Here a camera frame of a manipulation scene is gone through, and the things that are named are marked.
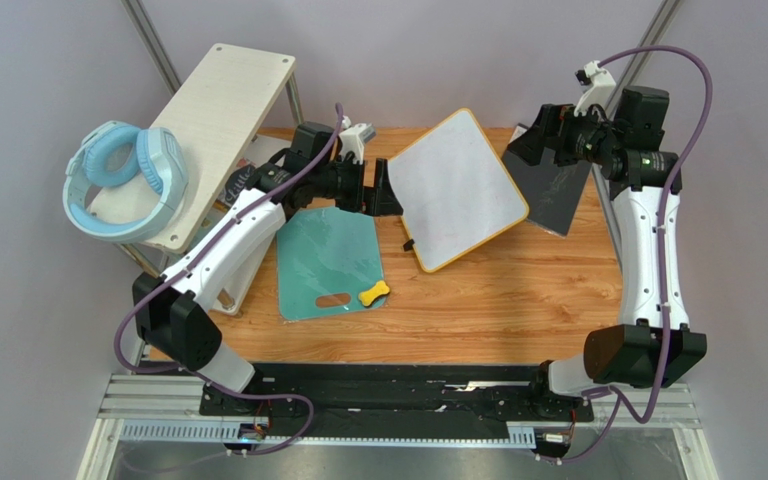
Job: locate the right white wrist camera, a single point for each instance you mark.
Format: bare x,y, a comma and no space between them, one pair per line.
597,85

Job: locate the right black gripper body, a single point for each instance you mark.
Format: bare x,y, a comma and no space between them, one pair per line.
550,133

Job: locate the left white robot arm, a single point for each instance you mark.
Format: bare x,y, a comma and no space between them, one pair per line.
170,311

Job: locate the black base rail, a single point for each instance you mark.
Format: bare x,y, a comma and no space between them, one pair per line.
396,399

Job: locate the yellow framed whiteboard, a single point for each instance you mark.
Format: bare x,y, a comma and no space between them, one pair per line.
455,192

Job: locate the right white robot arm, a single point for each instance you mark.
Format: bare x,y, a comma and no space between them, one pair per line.
652,346

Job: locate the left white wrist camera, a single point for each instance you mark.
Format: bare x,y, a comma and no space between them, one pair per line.
353,139

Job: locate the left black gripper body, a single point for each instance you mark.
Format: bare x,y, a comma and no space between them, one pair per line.
344,184

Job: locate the dark floral book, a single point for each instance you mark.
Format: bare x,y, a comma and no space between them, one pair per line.
236,182

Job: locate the white two-tier shelf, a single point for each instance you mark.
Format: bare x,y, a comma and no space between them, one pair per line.
215,115

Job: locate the yellow bone-shaped eraser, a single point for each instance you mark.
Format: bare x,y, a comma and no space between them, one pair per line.
370,296

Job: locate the teal cutting mat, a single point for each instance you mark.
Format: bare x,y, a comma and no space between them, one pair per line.
326,257

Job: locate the blue headphones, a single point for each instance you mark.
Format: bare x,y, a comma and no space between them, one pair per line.
114,154

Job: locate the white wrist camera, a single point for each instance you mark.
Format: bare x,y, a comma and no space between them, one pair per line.
597,85
353,139

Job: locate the slotted cable duct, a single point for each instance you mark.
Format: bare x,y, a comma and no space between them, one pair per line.
515,436

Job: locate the black notebook in plastic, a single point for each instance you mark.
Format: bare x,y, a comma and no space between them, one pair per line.
552,192

